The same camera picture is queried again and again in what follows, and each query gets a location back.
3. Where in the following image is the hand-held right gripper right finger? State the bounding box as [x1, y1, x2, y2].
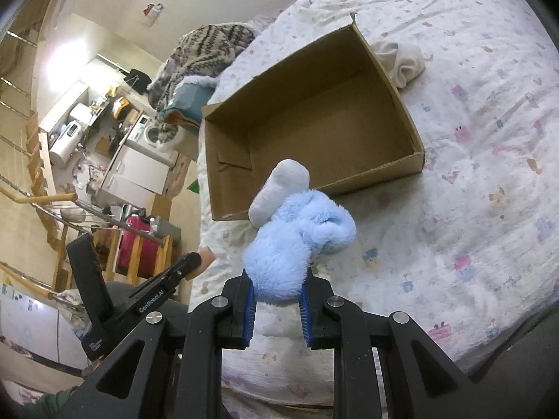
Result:
[299, 270, 495, 419]

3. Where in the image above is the small brown cardboard box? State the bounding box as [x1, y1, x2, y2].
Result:
[176, 127, 202, 163]

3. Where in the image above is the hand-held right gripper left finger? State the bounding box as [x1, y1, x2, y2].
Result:
[57, 270, 257, 419]

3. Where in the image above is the grey bin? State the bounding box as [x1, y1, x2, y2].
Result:
[151, 218, 182, 250]

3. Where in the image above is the white printed bed sheet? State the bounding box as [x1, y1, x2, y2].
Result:
[196, 0, 559, 407]

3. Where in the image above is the white cabinet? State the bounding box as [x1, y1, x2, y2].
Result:
[97, 144, 172, 198]

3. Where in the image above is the red suitcase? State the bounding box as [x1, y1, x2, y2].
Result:
[117, 216, 160, 278]

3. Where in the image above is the black hanging bag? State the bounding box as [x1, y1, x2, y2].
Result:
[130, 68, 153, 94]

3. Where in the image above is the white washing machine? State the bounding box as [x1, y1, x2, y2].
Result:
[130, 115, 165, 149]

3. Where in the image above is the light blue plush toy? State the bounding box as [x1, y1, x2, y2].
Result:
[241, 158, 357, 304]

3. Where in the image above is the wooden stair railing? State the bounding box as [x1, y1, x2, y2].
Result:
[0, 183, 174, 291]

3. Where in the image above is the grey knitted blanket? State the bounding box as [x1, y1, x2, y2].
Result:
[147, 23, 256, 111]

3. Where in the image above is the white rolled cloth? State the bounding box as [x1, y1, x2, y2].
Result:
[370, 40, 427, 90]

